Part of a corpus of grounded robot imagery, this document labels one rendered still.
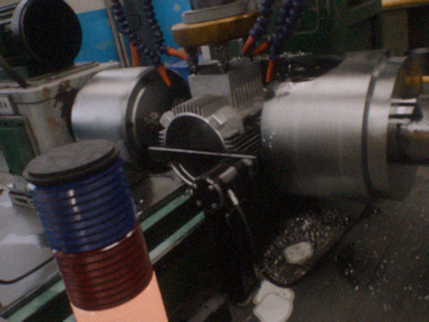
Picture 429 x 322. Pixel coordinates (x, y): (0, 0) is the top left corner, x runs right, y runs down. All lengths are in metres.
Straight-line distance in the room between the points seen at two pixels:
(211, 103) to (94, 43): 6.90
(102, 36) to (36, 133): 6.65
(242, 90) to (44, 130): 0.53
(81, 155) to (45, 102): 0.86
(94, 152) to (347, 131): 0.44
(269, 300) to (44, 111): 0.69
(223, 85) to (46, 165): 0.60
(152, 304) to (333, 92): 0.45
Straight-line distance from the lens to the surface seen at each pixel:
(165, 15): 7.91
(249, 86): 0.90
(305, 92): 0.68
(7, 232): 1.30
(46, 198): 0.27
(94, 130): 1.00
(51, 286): 0.75
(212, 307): 0.69
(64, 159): 0.28
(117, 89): 0.96
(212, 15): 0.83
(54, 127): 1.14
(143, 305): 0.31
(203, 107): 0.80
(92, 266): 0.28
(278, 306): 0.76
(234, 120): 0.80
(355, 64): 0.69
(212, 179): 0.64
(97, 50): 7.70
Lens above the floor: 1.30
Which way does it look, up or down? 21 degrees down
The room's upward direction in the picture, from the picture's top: 11 degrees counter-clockwise
